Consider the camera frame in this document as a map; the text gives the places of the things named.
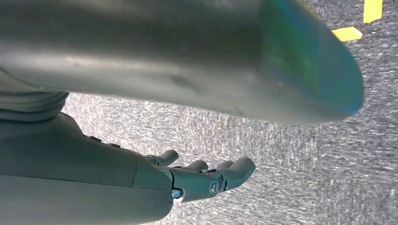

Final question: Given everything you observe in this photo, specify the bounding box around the smooth grey robot body shell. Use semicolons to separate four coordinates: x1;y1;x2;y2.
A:
0;0;364;126

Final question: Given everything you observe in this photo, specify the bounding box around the yellow floor tape strip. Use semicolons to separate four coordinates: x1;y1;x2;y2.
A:
331;26;363;43
363;0;383;24

